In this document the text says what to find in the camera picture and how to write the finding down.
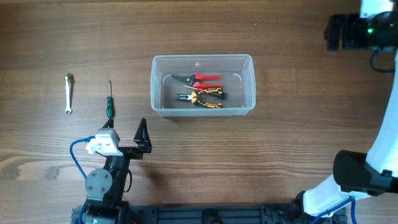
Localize green handled screwdriver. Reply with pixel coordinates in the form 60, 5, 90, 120
106, 80, 115, 118

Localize small silver wrench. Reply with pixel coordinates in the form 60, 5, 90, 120
65, 73, 72, 114

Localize orange black pliers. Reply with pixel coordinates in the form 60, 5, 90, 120
175, 87, 226, 108

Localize red black screwdriver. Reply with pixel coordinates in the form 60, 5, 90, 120
183, 85, 199, 91

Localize red handled cutting pliers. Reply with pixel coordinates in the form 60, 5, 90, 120
171, 73, 223, 90

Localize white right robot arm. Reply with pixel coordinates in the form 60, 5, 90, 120
287, 11, 397, 223

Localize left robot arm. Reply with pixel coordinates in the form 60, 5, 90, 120
78, 118, 152, 224

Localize clear plastic container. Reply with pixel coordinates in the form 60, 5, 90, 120
150, 54, 256, 117

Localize blue left camera cable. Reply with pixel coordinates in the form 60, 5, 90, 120
69, 136, 96, 224

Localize blue camera cable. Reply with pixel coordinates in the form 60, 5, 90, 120
309, 195, 358, 224
69, 136, 96, 224

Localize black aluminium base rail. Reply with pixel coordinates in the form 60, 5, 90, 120
71, 204, 348, 224

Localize blue right camera cable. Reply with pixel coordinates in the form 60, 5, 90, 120
309, 195, 358, 224

